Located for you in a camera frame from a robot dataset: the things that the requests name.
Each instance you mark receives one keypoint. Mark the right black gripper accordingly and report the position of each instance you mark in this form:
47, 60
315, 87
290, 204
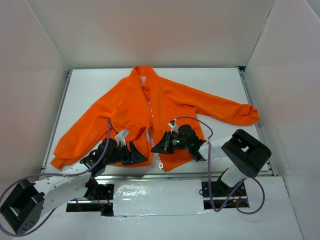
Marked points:
169, 142

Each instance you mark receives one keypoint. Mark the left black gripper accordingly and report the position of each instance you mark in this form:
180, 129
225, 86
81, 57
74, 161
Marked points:
127, 155

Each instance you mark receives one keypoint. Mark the orange zip jacket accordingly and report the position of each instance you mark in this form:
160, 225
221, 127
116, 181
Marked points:
144, 103

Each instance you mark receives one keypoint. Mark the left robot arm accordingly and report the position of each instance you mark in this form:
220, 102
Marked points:
29, 201

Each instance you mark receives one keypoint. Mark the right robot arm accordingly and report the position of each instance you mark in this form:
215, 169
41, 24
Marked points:
247, 154

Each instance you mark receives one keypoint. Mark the white foil-covered board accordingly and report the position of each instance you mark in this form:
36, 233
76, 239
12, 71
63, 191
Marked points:
157, 198

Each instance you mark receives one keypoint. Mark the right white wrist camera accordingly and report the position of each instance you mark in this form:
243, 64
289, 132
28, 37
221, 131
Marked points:
173, 126

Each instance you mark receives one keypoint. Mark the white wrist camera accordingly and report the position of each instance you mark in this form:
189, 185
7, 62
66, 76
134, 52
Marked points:
121, 137
173, 126

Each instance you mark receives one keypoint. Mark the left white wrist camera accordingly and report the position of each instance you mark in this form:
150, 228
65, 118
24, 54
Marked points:
121, 137

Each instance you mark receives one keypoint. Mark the front aluminium table rail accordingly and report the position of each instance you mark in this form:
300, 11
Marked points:
152, 177

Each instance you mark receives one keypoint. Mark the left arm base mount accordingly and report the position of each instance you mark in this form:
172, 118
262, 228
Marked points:
99, 199

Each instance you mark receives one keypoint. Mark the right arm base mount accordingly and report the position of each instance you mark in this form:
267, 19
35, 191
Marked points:
220, 192

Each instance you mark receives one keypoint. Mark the left aluminium table rail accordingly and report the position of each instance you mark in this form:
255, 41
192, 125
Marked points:
56, 121

